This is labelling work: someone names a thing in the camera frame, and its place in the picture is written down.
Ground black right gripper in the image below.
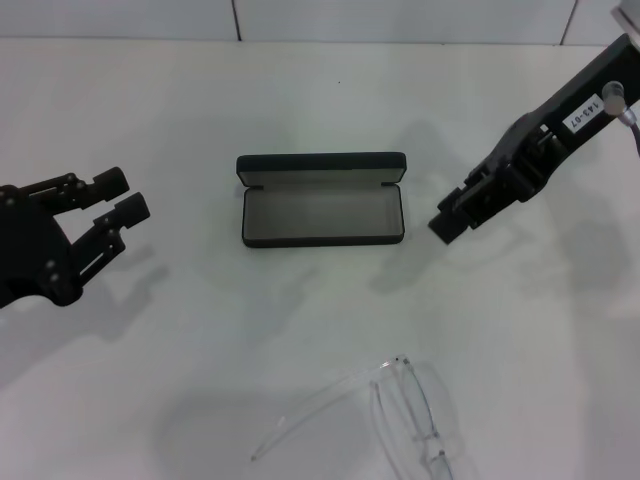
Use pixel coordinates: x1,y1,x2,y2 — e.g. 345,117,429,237
428,32,640,246

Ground black glasses case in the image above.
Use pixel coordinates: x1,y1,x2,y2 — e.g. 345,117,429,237
235,151,409,249

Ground clear white glasses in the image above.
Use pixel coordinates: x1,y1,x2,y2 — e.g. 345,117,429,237
249,353,480,480

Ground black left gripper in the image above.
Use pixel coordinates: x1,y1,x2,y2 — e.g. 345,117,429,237
0,167,152,309

